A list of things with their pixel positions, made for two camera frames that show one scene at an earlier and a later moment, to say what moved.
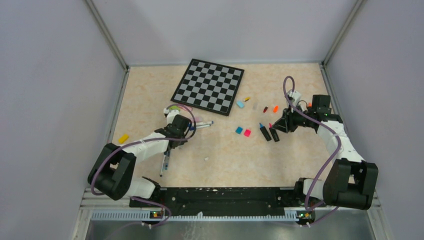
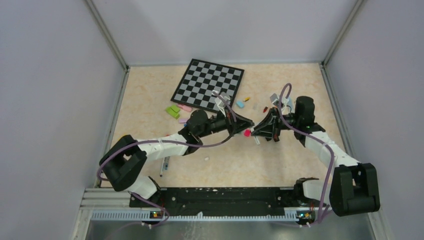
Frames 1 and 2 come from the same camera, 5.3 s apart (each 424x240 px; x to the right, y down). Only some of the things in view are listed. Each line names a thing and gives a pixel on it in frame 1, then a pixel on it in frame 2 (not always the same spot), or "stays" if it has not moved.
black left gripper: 182,142 to 233,126
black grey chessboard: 210,86 stays
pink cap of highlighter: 247,132 stays
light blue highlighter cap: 240,104 stays
